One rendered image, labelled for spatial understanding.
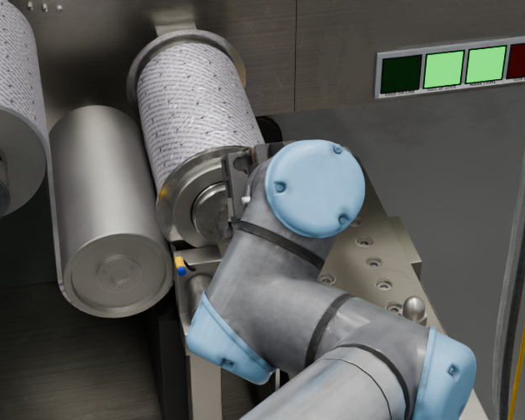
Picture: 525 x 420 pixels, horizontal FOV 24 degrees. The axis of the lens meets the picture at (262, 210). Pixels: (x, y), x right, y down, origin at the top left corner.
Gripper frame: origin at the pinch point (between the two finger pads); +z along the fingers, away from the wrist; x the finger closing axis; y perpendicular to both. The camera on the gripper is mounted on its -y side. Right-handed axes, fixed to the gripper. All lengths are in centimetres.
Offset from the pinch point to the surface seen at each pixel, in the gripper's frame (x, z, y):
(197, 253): 5.4, 4.2, -1.5
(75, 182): 17.0, 12.8, 8.2
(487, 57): -40, 30, 20
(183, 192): 6.5, 0.2, 5.0
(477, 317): -80, 162, -25
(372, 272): -18.9, 25.0, -6.8
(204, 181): 4.3, -0.5, 5.8
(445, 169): -93, 210, 14
